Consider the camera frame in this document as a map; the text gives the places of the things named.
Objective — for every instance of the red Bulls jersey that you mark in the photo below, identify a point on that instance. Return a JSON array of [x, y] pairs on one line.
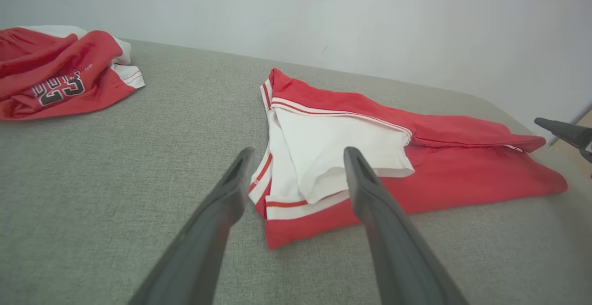
[[55, 55]]

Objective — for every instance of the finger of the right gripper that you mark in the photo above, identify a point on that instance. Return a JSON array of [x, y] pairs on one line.
[[569, 131]]

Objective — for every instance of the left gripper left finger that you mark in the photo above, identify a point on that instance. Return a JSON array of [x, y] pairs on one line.
[[203, 249]]

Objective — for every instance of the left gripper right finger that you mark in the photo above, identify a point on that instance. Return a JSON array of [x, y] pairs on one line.
[[397, 259]]

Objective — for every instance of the grey fabric sofa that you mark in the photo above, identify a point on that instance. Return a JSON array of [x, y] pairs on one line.
[[138, 157]]

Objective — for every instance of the red jersey with white sleeves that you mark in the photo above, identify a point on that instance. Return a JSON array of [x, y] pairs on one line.
[[462, 180]]

